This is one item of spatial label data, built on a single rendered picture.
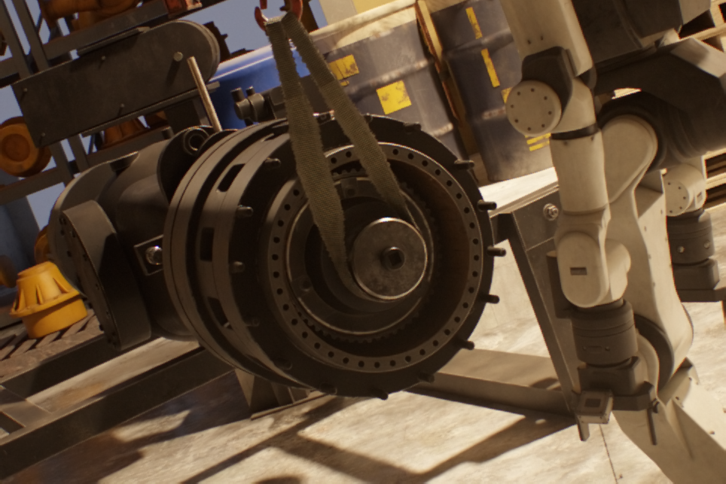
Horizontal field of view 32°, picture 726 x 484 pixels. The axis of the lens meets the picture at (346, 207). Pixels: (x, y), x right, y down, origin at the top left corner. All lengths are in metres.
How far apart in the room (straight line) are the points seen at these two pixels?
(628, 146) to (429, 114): 3.61
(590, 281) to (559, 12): 0.37
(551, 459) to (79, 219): 1.44
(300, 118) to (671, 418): 0.78
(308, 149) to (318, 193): 0.08
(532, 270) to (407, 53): 2.08
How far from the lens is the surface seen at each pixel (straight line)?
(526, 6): 1.74
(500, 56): 5.40
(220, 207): 2.37
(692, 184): 2.21
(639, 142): 1.91
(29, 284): 8.78
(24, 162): 10.89
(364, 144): 2.22
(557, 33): 1.74
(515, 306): 5.00
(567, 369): 3.66
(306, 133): 2.19
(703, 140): 1.93
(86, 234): 3.54
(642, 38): 1.89
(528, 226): 3.57
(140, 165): 3.62
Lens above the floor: 1.22
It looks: 7 degrees down
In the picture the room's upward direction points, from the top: 21 degrees counter-clockwise
